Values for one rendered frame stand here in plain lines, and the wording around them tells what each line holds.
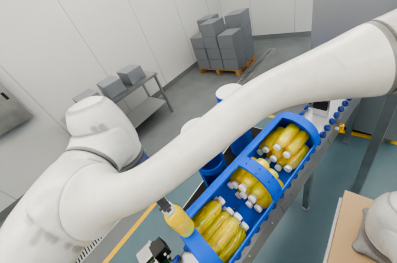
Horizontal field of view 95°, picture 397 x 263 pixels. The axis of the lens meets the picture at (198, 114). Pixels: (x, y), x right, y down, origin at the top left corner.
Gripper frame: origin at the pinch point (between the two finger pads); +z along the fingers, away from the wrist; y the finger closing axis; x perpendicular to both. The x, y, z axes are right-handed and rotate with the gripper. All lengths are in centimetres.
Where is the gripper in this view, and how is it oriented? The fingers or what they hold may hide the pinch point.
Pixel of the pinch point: (164, 204)
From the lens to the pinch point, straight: 67.0
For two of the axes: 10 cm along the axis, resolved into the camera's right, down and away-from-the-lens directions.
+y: -6.5, -3.2, 6.9
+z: 2.6, 7.6, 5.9
